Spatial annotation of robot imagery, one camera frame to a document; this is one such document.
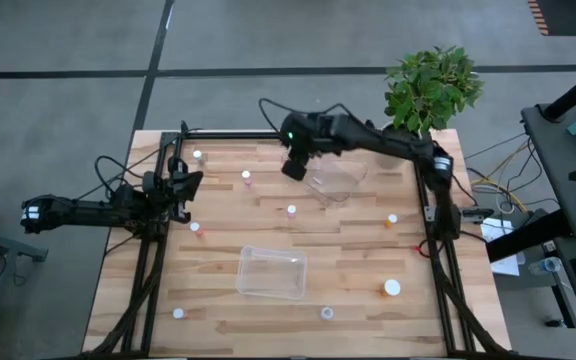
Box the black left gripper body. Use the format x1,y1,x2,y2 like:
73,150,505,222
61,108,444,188
166,156,193,225

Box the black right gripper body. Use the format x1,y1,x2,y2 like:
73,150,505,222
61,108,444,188
279,111,320,183

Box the large orange bottle white cap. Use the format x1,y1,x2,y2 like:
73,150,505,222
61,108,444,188
379,278,402,298

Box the clear plastic bin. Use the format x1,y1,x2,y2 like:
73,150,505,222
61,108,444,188
235,244,309,301
298,148,369,210

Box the green potted plant white pot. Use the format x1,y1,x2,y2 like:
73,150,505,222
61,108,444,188
375,45,485,171

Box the white paper sheets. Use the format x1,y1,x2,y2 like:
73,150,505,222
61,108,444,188
480,217,527,278

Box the dark grey side desk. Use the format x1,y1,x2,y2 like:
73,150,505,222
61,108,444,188
485,97,576,360

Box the clear plastic water bottle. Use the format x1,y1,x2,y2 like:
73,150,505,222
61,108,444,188
527,256,564,277

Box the orange striped dark rug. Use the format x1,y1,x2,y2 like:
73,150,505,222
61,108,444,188
526,0,576,37

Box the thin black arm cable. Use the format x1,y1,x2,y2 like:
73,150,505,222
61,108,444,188
75,127,205,202

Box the black aluminium extrusion frame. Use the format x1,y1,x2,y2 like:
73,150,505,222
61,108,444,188
82,119,514,360

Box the yellow floor cable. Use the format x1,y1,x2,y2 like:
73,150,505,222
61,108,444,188
470,142,532,214

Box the black floor cable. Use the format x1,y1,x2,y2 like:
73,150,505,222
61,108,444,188
462,131,528,161

